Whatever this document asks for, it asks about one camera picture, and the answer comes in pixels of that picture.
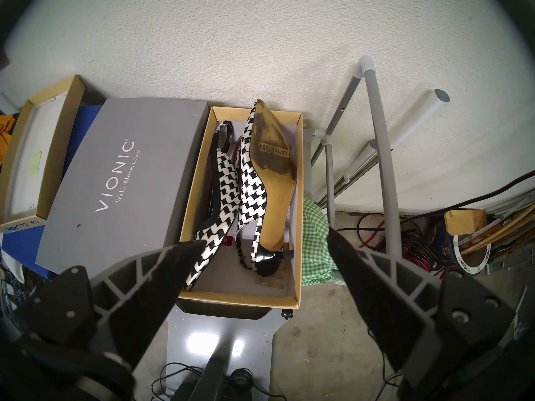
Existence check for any red power cable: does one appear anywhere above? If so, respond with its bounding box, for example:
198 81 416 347
336 170 535 248

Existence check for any green checked table cloth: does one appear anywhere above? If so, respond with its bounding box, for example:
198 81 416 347
301 198 347 286

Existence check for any grey metal rack rail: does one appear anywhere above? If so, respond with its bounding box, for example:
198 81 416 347
309 56 404 259

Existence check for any white pole grey cap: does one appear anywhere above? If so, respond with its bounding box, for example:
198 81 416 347
389 88 451 150

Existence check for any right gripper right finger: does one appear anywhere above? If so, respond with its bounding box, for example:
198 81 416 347
326 226 515 373

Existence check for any thin black coiled cable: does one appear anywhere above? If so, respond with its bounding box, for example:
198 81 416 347
150 363 272 401

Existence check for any houndstooth slingback heel shoe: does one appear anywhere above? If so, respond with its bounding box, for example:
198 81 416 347
236 99 302 277
184 120 243 292

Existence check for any white flat ring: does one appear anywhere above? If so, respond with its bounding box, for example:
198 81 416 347
453 233 492 275

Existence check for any grey Vionic shoe box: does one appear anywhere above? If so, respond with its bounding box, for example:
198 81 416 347
36 97 211 275

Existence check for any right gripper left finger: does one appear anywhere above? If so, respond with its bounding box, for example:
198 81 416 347
13 239 207 373

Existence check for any black floor cable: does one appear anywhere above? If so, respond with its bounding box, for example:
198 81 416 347
367 327 404 390

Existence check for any blue Stuart Weitzman shoe box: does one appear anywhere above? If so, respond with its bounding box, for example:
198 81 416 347
0 105 103 279

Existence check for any small open cardboard box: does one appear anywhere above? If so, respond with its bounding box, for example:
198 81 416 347
0 74 86 229

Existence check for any blue patterned rug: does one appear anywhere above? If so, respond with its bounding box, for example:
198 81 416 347
0 254 42 321

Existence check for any bundle of wooden sticks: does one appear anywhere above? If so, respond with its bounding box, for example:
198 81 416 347
460 202 535 259

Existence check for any tan open shoe box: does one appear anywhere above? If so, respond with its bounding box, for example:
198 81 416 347
179 107 303 310

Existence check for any light wooden block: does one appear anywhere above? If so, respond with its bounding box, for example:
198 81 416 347
444 209 487 236

